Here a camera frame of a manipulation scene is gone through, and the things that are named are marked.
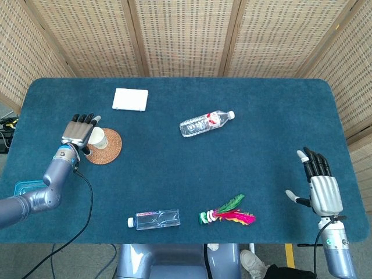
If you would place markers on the white paper cup green flower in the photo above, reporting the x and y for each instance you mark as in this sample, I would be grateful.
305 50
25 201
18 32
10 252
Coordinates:
98 138

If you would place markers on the square clear water bottle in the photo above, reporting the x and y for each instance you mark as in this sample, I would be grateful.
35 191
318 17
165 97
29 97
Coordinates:
157 219

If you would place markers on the flat white plastic box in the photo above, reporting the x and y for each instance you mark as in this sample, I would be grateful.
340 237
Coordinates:
130 99

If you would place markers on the white shoe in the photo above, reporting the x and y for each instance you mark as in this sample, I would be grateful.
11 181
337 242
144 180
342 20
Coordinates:
253 261

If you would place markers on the black trouser leg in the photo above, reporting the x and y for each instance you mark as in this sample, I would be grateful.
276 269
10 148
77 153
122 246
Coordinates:
290 273

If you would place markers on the woven folding screen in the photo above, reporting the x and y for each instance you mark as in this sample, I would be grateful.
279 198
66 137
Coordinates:
186 35

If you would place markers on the clear bottle red label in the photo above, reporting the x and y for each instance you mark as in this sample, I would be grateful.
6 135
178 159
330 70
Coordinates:
200 125

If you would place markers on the teal table cloth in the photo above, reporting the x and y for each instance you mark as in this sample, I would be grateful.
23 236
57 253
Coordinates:
174 168

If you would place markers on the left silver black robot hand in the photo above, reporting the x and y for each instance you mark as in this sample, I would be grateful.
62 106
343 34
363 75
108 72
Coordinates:
77 132

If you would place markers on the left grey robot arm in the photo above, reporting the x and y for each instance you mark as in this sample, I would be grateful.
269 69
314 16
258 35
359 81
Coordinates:
55 174

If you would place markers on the round woven rattan coaster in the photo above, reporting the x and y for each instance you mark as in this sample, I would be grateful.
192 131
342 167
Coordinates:
112 151

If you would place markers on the grey robot torso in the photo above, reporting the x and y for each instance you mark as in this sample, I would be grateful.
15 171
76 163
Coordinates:
174 261

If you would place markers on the blue plastic container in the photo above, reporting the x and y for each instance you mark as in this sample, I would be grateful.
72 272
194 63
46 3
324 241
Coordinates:
23 187

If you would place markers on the yellow floor tape strip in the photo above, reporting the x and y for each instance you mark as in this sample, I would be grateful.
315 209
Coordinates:
290 255

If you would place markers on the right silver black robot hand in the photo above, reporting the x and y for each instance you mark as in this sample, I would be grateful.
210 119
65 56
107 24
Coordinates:
325 194

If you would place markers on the colourful feather shuttlecock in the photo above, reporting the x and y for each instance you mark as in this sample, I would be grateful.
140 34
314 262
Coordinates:
232 216

